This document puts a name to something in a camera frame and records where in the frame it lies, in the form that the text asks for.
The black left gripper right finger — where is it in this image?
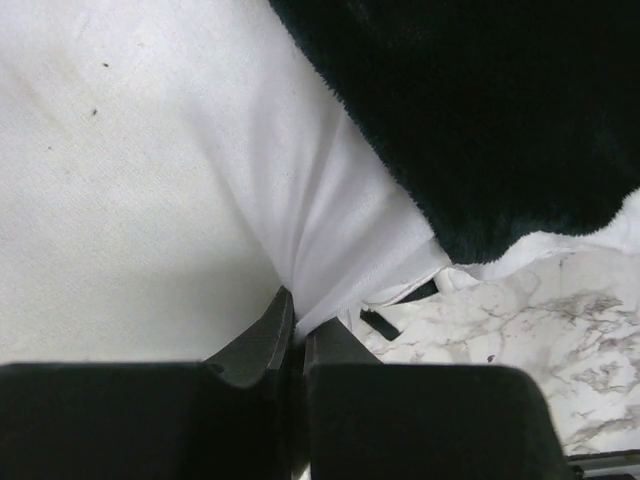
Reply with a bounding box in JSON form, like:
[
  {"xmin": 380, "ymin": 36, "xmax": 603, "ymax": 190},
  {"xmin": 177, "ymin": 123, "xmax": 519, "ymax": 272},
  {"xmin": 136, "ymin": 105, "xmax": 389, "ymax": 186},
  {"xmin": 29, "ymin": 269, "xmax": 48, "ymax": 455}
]
[{"xmin": 304, "ymin": 320, "xmax": 570, "ymax": 480}]

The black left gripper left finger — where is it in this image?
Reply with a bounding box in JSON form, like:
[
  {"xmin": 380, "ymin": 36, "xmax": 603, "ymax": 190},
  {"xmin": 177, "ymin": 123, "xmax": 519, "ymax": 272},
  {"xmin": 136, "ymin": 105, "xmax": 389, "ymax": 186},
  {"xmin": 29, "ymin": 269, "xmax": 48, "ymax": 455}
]
[{"xmin": 1, "ymin": 290, "xmax": 293, "ymax": 479}]

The white pillow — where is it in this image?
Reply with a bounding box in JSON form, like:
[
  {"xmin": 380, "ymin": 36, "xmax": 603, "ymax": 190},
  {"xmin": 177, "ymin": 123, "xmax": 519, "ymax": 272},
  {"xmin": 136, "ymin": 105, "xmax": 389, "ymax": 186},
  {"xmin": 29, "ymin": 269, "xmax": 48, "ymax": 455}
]
[{"xmin": 1, "ymin": 1, "xmax": 448, "ymax": 363}]

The black and white checkered pillowcase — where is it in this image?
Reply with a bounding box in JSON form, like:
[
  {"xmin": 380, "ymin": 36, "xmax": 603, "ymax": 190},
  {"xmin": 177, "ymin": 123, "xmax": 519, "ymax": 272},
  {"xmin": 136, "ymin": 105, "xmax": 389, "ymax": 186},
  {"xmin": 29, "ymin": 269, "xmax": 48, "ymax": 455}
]
[{"xmin": 271, "ymin": 1, "xmax": 639, "ymax": 337}]

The black front mounting rail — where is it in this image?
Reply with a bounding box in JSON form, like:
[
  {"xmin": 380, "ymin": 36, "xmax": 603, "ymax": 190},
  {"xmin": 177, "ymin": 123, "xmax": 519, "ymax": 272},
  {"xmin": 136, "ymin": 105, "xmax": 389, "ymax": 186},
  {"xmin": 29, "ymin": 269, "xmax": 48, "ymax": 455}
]
[{"xmin": 567, "ymin": 449, "xmax": 640, "ymax": 480}]

